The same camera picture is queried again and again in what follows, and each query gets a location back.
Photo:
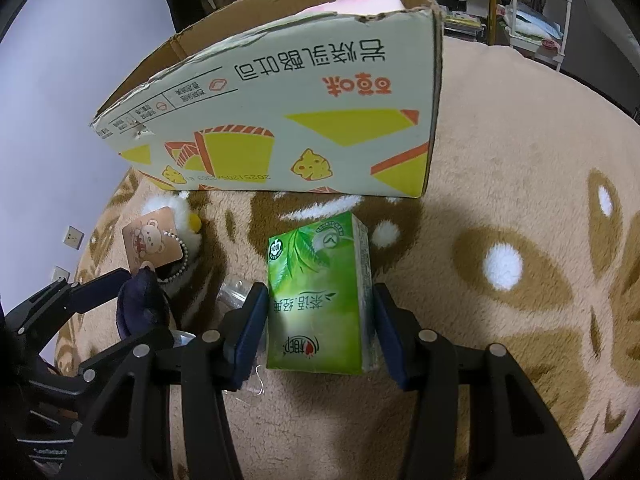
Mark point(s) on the green tissue pack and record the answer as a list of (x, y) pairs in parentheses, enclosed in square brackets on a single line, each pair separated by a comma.
[(320, 287)]

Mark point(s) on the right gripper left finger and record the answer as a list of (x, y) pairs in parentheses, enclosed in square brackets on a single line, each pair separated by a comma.
[(126, 431)]

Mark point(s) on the white utility cart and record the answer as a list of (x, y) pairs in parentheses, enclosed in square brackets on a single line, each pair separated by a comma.
[(538, 29)]

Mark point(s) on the printed cardboard box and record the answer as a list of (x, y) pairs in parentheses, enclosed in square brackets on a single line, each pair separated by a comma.
[(258, 98)]

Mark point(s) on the white fluffy chick plush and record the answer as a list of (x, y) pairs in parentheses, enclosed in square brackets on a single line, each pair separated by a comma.
[(189, 230)]

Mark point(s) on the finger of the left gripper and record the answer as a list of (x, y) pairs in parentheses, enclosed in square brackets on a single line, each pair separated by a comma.
[(75, 292), (141, 304)]

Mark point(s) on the beige patterned rug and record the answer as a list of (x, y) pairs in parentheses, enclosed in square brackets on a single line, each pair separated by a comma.
[(527, 234)]

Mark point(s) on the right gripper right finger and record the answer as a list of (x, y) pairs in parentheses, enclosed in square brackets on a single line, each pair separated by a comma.
[(513, 434)]

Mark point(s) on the pink cube plush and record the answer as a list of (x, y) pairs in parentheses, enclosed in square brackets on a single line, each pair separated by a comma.
[(355, 7)]

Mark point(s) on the white wall socket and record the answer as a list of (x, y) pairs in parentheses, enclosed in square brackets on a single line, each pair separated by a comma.
[(73, 237), (59, 274)]

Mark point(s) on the bear picture hang tag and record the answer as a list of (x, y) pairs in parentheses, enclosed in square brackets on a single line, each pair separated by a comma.
[(152, 238)]

